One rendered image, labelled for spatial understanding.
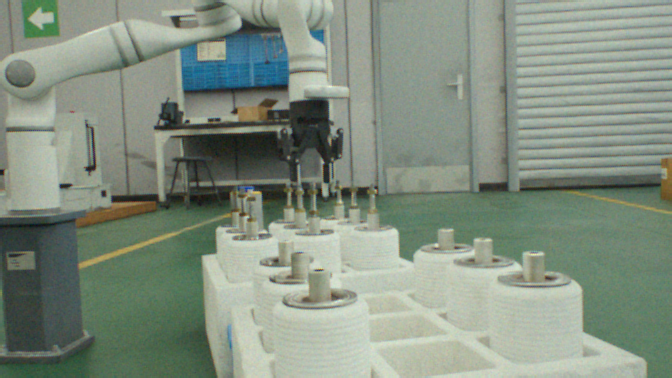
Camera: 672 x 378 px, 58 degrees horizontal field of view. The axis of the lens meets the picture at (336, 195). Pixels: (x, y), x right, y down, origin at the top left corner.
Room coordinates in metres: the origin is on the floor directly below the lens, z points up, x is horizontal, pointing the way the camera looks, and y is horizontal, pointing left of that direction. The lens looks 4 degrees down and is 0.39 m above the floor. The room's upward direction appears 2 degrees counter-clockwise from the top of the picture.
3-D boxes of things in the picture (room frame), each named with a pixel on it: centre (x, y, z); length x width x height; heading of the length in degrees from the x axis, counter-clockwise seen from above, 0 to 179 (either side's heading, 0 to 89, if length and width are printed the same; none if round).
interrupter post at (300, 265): (0.71, 0.05, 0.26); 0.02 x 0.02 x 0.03
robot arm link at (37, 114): (1.27, 0.64, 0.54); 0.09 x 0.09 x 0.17; 15
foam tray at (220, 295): (1.24, 0.08, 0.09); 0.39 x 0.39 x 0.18; 16
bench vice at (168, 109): (5.56, 1.49, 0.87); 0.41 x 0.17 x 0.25; 174
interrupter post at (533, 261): (0.64, -0.21, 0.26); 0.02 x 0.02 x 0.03
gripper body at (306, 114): (1.13, 0.04, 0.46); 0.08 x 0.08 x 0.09
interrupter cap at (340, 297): (0.59, 0.02, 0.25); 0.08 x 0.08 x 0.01
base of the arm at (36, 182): (1.27, 0.64, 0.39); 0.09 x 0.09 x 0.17; 84
